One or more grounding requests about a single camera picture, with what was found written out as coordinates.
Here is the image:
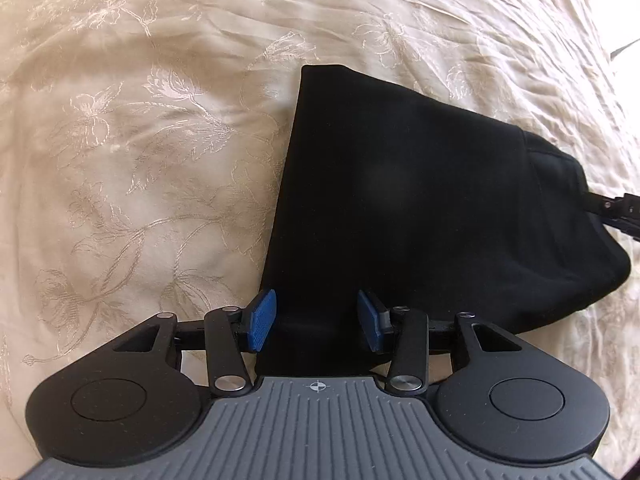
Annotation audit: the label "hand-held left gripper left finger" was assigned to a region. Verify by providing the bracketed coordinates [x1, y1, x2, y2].
[114, 288, 278, 395]

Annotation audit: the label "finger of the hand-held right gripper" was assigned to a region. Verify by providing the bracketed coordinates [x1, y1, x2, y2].
[582, 190, 640, 245]

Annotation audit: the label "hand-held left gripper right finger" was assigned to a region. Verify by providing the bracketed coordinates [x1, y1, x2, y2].
[356, 289, 523, 395]

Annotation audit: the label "black pants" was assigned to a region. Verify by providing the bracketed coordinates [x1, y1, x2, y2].
[257, 64, 632, 378]

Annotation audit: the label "beige floral bedspread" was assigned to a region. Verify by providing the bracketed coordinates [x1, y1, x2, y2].
[0, 0, 640, 480]

